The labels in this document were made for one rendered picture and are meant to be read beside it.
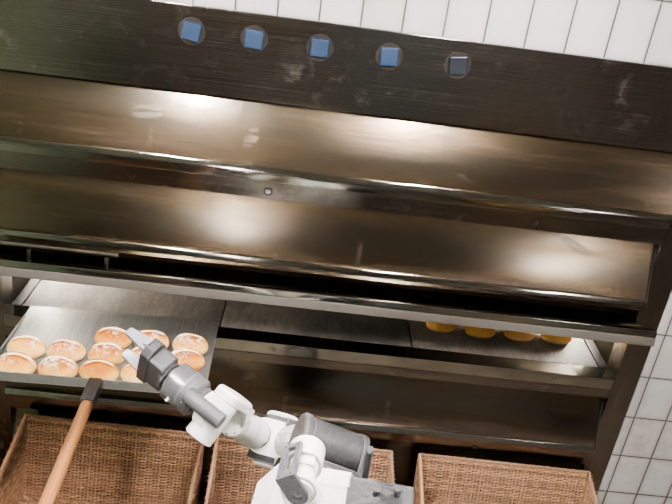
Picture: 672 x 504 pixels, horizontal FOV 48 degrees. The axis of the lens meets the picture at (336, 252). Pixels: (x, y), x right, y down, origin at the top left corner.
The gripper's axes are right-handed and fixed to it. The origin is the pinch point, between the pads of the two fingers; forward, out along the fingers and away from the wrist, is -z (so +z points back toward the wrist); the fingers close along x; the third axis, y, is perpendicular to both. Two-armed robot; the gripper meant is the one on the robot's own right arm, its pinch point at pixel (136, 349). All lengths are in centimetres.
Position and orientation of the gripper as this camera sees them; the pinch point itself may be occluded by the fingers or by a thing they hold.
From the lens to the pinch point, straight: 173.6
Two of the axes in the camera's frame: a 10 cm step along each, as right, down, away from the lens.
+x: 2.8, -6.7, -6.8
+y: -5.4, 4.8, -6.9
